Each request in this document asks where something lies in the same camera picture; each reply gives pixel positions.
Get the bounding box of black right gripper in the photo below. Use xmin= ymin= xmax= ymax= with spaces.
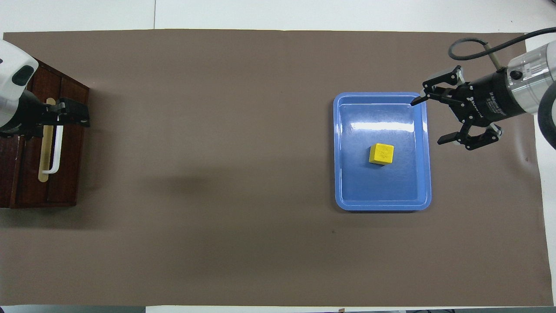
xmin=410 ymin=65 xmax=516 ymax=151

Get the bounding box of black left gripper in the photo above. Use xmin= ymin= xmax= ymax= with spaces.
xmin=0 ymin=89 xmax=91 ymax=140

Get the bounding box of yellow cube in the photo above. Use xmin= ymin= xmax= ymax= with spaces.
xmin=369 ymin=143 xmax=395 ymax=166

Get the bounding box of dark wooden cabinet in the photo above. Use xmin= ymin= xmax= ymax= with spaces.
xmin=0 ymin=59 xmax=90 ymax=210

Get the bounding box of blue plastic tray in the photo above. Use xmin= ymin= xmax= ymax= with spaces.
xmin=333 ymin=92 xmax=432 ymax=212

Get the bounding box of brown table mat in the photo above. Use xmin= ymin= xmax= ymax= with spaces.
xmin=0 ymin=29 xmax=553 ymax=307

